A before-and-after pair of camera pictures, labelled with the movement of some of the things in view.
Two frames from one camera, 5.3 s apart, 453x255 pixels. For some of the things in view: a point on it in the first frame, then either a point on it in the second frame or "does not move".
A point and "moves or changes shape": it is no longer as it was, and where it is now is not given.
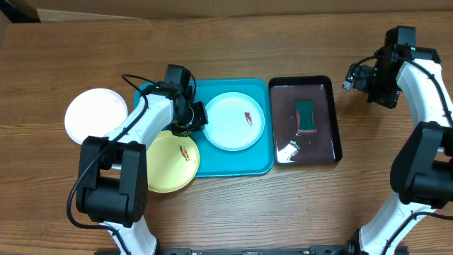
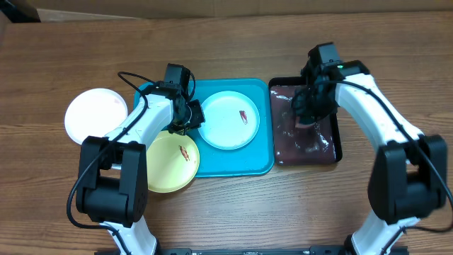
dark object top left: x=20 y=11 does not move
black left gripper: x=202 y=119 does not move
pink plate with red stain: x=93 y=112 does not move
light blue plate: x=236 y=121 moves or changes shape
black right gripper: x=390 y=100 to x=305 y=110
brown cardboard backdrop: x=50 y=10 does not move
